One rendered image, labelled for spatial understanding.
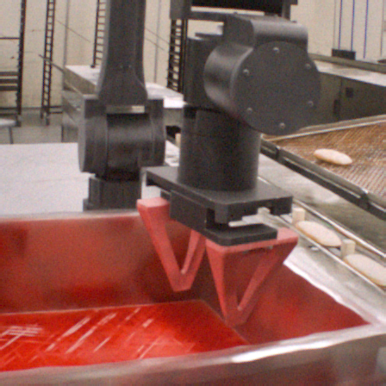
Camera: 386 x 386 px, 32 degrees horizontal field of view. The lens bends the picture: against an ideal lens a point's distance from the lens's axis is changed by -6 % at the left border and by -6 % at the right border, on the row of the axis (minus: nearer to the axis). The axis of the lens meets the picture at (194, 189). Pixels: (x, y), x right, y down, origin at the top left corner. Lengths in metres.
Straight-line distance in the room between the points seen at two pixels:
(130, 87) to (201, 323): 0.32
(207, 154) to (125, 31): 0.40
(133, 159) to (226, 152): 0.39
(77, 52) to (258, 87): 7.67
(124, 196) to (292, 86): 0.51
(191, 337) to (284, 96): 0.31
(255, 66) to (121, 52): 0.46
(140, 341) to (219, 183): 0.21
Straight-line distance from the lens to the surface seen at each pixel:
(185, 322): 0.68
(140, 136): 0.85
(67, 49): 8.04
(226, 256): 0.46
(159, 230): 0.54
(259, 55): 0.40
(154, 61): 8.25
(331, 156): 1.14
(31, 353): 0.61
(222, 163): 0.48
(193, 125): 0.48
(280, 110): 0.41
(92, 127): 0.85
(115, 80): 0.85
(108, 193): 0.89
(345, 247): 0.81
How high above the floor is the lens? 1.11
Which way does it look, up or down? 14 degrees down
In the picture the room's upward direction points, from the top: 3 degrees clockwise
